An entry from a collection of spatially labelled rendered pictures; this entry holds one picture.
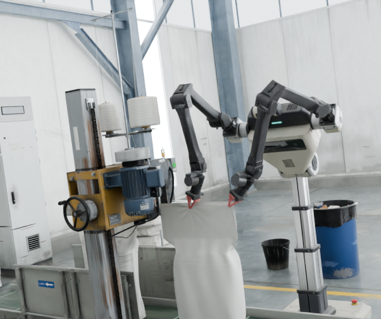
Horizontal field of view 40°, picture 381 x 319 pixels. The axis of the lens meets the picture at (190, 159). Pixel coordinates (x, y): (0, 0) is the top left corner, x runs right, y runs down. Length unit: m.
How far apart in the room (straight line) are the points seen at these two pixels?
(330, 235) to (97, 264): 2.60
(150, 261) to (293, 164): 1.19
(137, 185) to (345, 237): 2.68
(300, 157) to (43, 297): 1.85
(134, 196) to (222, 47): 9.29
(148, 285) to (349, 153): 7.76
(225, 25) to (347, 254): 7.71
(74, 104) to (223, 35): 9.17
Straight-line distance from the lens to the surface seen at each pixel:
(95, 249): 2.82
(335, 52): 10.97
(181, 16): 10.98
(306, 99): 2.67
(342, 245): 4.92
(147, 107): 2.75
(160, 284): 3.61
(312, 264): 3.27
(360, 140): 10.83
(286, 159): 3.10
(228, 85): 11.66
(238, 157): 11.63
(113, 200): 2.78
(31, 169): 6.81
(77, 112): 2.77
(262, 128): 2.54
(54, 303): 3.57
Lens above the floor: 1.47
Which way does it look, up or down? 3 degrees down
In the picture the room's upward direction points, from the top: 7 degrees counter-clockwise
